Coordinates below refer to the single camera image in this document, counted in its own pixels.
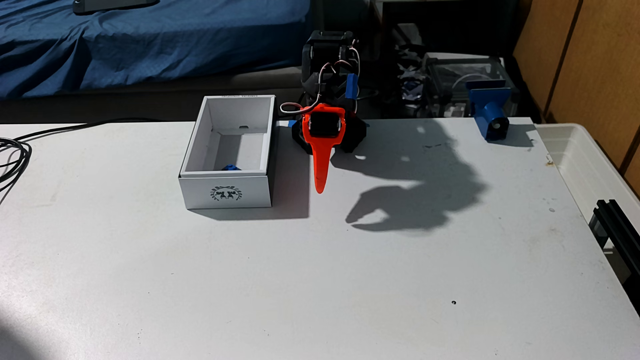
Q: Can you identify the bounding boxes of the white cardboard box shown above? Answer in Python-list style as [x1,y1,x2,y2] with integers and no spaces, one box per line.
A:
[178,94,277,210]

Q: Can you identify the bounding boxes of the clear plastic case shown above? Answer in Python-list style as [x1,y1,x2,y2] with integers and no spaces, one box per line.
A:
[420,53,518,119]

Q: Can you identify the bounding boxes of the blue bed sheet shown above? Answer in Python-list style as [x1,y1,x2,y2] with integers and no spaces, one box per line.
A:
[0,0,312,100]

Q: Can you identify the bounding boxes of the dark flat device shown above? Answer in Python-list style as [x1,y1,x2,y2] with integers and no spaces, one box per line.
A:
[72,0,161,15]

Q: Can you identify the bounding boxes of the white plastic bin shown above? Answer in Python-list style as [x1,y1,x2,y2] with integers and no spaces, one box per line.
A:
[533,123,640,241]

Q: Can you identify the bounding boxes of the brown wooden cabinet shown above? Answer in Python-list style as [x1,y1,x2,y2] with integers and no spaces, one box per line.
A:
[512,0,640,197]

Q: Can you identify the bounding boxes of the blue printed camera mount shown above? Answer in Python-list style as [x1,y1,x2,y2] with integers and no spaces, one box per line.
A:
[464,80,513,143]

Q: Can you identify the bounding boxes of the black cable bundle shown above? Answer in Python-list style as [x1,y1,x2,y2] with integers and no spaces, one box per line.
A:
[0,118,168,197]

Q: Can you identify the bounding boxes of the black aluminium rail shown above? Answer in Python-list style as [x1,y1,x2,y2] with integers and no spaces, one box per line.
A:
[587,198,640,317]

